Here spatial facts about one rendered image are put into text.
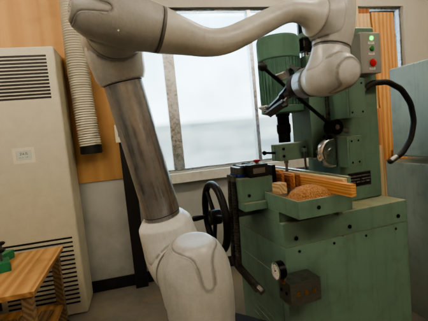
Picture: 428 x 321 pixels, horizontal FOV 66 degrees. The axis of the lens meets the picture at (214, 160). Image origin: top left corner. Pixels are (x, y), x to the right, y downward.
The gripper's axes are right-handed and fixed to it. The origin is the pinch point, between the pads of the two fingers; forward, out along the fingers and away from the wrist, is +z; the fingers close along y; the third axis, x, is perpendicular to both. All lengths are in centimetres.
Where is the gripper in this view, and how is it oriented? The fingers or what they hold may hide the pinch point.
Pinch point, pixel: (271, 93)
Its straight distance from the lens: 125.1
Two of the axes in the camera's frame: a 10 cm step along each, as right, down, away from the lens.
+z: -3.1, -0.5, 9.5
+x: -8.3, -4.6, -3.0
